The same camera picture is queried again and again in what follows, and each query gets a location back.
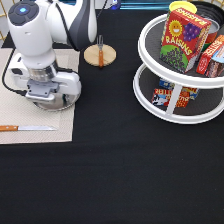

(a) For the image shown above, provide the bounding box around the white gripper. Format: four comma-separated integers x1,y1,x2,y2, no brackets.
9,53,81,103

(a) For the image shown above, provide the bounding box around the fork with wooden handle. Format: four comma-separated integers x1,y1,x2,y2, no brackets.
97,35,104,68

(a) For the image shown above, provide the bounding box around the round silver metal plate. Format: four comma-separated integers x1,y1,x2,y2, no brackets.
33,92,79,111

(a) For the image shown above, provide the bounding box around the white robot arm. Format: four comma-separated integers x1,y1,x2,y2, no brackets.
8,0,97,111

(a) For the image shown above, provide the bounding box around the round wooden coaster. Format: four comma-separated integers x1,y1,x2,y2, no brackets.
84,44,116,66

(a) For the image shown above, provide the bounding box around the beige woven placemat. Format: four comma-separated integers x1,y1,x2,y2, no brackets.
0,48,74,144

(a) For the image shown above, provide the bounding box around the colourful box on lower tier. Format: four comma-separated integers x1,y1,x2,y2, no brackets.
151,79,199,108

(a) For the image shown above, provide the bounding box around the white two-tier turntable rack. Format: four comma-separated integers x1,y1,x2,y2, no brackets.
133,14,224,124

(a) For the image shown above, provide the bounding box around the red raisins box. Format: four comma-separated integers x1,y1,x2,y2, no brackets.
160,8,211,73

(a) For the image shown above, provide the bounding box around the yellow lid can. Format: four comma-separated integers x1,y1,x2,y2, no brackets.
169,1,197,13

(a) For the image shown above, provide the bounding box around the red snack box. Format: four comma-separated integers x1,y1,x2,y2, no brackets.
196,35,224,78

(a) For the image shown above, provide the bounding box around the red and silver can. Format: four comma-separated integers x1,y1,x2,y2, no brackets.
202,19,220,51

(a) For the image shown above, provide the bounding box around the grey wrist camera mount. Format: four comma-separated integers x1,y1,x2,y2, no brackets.
26,79,59,102

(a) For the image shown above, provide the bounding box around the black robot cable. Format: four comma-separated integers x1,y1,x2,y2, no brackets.
1,48,28,97

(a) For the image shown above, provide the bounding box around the knife with wooden handle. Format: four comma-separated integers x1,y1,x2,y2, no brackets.
0,125,56,132

